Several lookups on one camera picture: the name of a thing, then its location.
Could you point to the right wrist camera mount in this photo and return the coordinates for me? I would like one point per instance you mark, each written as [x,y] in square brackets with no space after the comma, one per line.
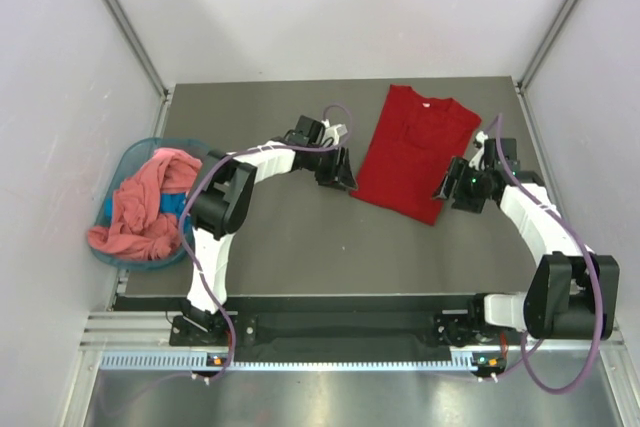
[479,141]

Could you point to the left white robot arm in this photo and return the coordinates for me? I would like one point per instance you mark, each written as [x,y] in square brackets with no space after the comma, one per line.
[219,201]

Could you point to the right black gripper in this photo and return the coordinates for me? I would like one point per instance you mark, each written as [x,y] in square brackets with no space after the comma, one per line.
[459,169]

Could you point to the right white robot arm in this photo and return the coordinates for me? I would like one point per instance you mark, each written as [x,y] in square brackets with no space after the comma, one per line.
[573,289]

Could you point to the pink t shirt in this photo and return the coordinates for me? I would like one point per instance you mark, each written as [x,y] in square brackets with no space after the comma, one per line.
[169,170]

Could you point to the slotted cable duct rail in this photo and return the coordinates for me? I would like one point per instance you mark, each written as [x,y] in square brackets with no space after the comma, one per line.
[201,361]

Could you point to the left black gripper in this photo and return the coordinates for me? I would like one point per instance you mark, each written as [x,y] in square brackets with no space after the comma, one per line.
[337,175]

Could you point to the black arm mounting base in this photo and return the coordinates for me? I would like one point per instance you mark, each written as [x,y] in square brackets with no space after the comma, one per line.
[338,328]

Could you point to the red t shirt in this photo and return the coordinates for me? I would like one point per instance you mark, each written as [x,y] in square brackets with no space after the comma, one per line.
[414,141]

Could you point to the teal mesh laundry basket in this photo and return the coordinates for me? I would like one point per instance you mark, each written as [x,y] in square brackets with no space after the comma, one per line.
[132,159]

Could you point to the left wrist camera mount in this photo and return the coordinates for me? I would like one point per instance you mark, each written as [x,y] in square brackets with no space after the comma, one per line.
[333,132]

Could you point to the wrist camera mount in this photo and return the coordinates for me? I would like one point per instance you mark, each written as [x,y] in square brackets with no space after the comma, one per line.
[333,132]
[479,141]

